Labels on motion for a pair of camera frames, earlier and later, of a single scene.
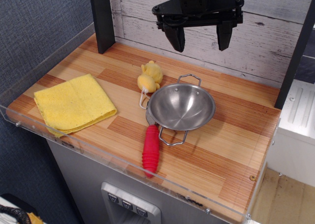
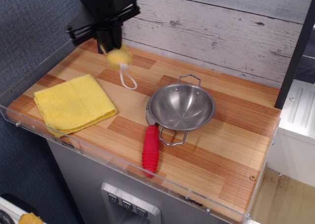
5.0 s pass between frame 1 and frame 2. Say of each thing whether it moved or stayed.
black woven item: moved
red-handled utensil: stayed
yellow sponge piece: stayed
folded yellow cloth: stayed
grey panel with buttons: stayed
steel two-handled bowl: stayed
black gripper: moved
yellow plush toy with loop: moved
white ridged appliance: stayed
